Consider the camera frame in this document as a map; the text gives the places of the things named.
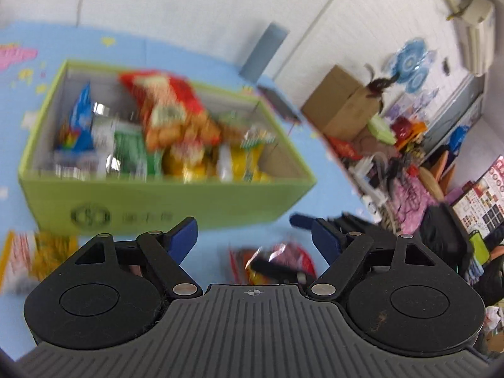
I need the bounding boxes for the smartphone with red case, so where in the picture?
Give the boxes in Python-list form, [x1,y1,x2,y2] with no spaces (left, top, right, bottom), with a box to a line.
[258,86,301,124]

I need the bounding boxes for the white power strip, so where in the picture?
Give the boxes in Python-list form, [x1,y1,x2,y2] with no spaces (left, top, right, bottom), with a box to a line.
[348,156,389,207]

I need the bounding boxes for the white yellow snack bag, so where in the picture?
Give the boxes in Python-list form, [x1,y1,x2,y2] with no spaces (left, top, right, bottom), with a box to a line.
[1,230,78,295]

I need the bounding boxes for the brown cardboard box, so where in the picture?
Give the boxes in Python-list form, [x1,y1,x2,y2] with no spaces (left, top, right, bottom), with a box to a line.
[301,65,380,142]

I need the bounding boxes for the blue snack packet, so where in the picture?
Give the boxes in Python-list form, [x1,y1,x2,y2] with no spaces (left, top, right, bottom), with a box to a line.
[55,83,94,154]

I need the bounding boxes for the yellow orange snack bag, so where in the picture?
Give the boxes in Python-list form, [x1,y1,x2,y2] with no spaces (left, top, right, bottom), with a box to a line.
[162,141,215,183]

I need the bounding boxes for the green white snack bag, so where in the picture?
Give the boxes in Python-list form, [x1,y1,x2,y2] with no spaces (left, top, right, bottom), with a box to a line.
[91,116,163,180]

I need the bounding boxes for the green cardboard storage box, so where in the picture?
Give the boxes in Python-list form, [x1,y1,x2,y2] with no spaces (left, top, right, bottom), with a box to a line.
[18,60,316,236]

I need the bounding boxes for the red snack bag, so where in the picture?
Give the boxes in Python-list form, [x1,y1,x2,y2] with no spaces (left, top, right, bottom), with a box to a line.
[119,71,221,151]

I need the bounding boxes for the yellow chips bag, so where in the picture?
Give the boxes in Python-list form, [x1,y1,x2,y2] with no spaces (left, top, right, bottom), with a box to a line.
[216,125,276,183]

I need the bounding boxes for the white air conditioner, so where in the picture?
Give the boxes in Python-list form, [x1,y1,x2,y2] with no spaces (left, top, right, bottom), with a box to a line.
[447,0,496,77]

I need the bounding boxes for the clear red jujube bag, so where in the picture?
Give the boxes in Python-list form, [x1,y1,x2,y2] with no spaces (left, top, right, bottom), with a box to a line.
[229,242,317,287]

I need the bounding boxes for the blue paper wall decorations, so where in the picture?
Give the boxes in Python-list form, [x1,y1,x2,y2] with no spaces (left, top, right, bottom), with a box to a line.
[384,37,437,94]

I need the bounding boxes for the grey blue thermos bottle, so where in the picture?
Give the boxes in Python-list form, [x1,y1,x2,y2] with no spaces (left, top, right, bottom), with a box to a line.
[239,22,289,84]

